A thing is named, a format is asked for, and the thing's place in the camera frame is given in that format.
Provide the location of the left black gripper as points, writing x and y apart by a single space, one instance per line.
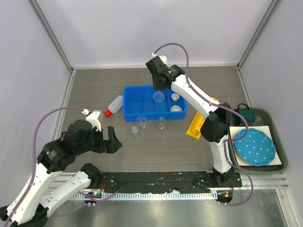
110 145

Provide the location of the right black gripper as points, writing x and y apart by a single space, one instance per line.
156 86

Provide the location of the clear plastic funnel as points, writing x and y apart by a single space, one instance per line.
158 96

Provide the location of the small white crucible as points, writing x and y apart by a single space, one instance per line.
175 97

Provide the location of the small glass bottle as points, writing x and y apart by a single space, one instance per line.
135 132

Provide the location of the white evaporating dish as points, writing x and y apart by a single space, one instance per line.
176 108

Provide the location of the blue plastic divided bin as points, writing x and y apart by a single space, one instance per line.
138 101

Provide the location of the glass beaker with spout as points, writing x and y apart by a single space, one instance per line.
141 121

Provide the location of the round glass flask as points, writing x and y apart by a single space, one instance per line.
161 123

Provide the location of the yellow test tube rack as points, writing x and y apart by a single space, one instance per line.
195 126

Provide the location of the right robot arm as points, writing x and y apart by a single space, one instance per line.
217 116

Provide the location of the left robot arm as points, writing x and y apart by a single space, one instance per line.
34 205

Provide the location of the white squeeze bottle red cap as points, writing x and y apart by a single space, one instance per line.
114 106

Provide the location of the white square board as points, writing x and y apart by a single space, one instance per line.
241 162

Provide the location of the blue round plate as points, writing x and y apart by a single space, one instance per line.
256 148

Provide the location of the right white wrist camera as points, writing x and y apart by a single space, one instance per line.
162 57

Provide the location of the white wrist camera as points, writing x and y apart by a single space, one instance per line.
95 117
162 57

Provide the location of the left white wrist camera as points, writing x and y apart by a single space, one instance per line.
95 117

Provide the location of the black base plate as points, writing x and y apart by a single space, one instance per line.
162 182

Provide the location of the white slotted cable duct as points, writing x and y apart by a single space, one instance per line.
175 195

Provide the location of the teal object with black cord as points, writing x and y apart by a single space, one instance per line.
246 112

